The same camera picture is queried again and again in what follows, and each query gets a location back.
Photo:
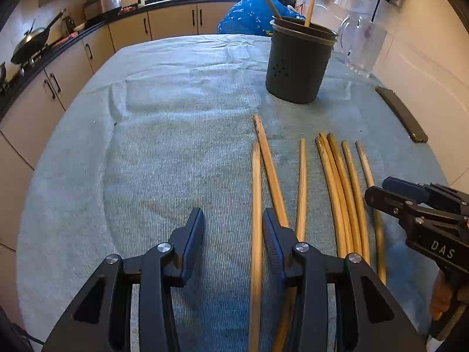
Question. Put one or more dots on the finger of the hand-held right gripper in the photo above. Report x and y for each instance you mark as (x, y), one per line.
(406, 187)
(384, 200)

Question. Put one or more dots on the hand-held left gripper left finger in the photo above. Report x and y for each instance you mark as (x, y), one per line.
(196, 238)

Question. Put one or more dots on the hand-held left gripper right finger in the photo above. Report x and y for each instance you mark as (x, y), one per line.
(271, 238)

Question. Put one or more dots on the bunch of wooden chopsticks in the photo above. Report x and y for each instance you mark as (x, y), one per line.
(257, 209)

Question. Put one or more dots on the black utensil holder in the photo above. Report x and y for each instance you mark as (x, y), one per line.
(293, 66)

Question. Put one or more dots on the person's right hand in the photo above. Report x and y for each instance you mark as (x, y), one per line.
(439, 297)

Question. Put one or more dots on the black smartphone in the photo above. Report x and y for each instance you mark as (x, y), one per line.
(403, 115)

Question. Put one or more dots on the grey-green table cloth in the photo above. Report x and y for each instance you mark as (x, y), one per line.
(165, 135)

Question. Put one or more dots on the clear glass pitcher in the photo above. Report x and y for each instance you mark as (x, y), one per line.
(361, 47)

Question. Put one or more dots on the blue plastic bag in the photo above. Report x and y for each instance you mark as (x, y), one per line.
(249, 13)

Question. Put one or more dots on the gas stove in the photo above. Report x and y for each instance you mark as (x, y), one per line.
(25, 68)

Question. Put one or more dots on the silver rice cooker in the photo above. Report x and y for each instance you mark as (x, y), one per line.
(104, 3)

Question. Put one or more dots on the black wok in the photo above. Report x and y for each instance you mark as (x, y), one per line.
(31, 42)

